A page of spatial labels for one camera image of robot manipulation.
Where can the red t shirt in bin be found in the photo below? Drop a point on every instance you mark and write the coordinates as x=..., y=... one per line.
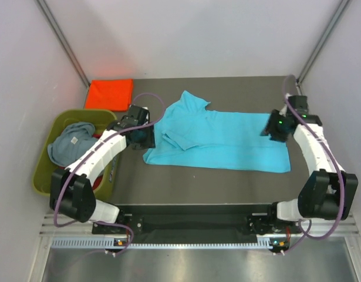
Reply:
x=96, y=135

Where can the olive green plastic bin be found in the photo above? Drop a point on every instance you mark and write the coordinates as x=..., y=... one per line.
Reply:
x=45, y=167

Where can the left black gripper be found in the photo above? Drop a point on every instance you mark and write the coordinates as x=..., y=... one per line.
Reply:
x=148, y=143

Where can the slotted white cable duct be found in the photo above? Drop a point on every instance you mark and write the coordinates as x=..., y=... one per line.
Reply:
x=115, y=243

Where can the cyan t shirt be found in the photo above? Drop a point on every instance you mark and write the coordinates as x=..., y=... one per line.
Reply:
x=191, y=135

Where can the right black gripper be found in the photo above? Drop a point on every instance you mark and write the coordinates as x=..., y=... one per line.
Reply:
x=270, y=128

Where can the folded orange t shirt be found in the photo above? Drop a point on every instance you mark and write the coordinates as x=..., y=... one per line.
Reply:
x=113, y=95

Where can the aluminium frame rail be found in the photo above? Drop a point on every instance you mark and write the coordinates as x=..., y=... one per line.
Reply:
x=309, y=135

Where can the grey blue t shirt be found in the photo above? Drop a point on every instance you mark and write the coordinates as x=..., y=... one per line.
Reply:
x=75, y=140

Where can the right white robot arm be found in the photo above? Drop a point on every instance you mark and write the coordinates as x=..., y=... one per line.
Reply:
x=329, y=191

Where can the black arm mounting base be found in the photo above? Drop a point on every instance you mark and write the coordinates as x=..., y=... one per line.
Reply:
x=163, y=223

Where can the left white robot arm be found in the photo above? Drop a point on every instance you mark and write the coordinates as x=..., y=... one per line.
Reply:
x=71, y=192

